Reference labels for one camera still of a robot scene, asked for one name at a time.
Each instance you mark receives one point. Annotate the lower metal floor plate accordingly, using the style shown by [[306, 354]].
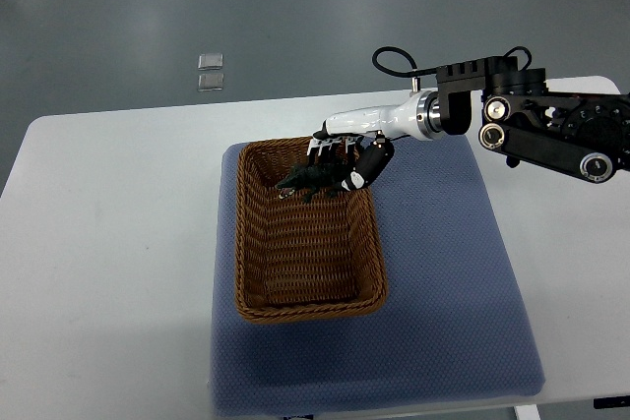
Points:
[[210, 81]]

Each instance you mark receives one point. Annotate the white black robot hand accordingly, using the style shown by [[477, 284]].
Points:
[[367, 134]]

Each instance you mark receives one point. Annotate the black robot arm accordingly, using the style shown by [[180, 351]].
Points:
[[579, 134]]

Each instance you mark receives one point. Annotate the upper metal floor plate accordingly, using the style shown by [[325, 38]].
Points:
[[210, 61]]

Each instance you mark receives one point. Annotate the dark toy crocodile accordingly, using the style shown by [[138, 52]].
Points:
[[313, 178]]

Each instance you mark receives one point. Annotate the blue padded mat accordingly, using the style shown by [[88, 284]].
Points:
[[453, 327]]

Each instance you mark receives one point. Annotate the metal floor plate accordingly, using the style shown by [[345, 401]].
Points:
[[210, 61], [210, 81]]

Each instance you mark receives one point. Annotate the brown wicker basket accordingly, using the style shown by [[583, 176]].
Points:
[[301, 261]]

